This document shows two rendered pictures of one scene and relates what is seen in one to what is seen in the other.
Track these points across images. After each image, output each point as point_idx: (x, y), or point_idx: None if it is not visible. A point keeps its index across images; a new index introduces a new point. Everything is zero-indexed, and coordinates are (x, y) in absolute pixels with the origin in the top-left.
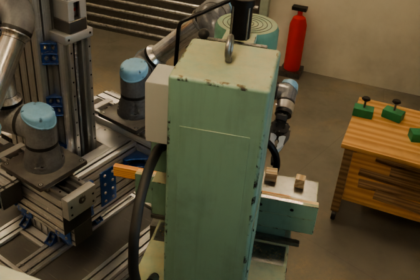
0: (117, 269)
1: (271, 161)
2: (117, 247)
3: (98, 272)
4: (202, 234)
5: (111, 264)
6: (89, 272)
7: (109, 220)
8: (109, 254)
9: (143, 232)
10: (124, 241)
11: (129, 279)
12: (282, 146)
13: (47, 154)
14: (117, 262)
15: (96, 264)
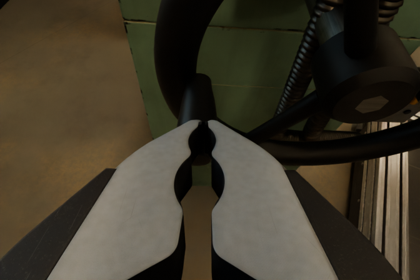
0: (383, 172)
1: (208, 82)
2: (414, 221)
3: (400, 166)
4: None
5: (396, 178)
6: (409, 164)
7: None
8: (413, 204)
9: (404, 262)
10: (415, 237)
11: (357, 198)
12: (132, 154)
13: None
14: (391, 182)
15: (413, 180)
